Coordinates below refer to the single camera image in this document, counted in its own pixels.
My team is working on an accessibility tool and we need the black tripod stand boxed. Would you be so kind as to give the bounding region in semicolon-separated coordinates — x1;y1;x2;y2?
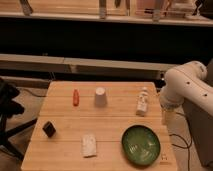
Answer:
0;78;36;160

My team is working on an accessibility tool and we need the orange carrot toy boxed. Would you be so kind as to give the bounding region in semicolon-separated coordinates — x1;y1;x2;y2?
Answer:
73;89;79;106

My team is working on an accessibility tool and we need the black cable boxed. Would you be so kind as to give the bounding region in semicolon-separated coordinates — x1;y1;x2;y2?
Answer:
169;111;193;171

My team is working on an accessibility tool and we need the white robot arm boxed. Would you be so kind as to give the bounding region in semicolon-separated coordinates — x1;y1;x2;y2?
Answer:
159;61;213;124

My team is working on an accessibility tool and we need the white figurine bottle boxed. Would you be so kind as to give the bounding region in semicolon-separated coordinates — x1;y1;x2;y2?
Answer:
136;87;149;116

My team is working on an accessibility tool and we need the black eraser block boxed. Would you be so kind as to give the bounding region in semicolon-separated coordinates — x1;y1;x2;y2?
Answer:
43;121;56;137

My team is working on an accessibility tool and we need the green ceramic bowl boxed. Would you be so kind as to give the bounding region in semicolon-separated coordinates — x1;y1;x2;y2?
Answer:
121;125;161;166

